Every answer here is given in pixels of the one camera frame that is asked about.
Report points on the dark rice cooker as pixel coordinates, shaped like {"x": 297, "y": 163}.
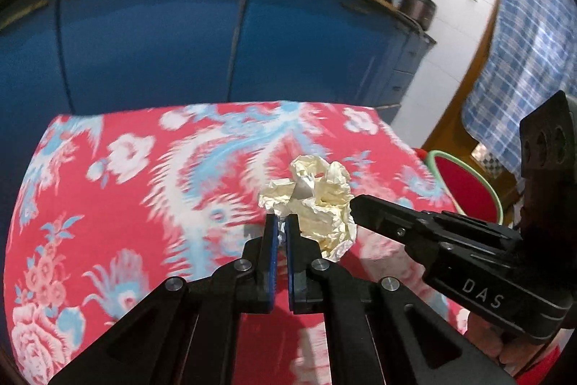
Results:
{"x": 417, "y": 6}

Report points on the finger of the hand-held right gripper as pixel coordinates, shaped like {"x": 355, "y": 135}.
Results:
{"x": 383, "y": 218}

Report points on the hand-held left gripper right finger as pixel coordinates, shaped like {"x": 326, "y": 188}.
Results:
{"x": 294, "y": 267}

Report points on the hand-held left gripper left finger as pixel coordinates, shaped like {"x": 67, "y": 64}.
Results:
{"x": 270, "y": 263}

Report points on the small cream paper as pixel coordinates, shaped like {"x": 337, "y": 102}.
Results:
{"x": 324, "y": 204}

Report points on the red plastic stool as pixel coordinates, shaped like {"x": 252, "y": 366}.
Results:
{"x": 420, "y": 155}

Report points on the red floral tablecloth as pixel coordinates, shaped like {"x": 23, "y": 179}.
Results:
{"x": 135, "y": 209}

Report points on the person's right hand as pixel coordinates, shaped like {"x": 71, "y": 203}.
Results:
{"x": 491, "y": 340}

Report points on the blue plaid curtain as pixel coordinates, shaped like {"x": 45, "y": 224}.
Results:
{"x": 527, "y": 51}

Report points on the red bucket with green rim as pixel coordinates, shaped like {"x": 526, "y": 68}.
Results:
{"x": 464, "y": 191}

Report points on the blue base cabinets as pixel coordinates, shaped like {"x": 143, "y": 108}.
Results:
{"x": 157, "y": 37}

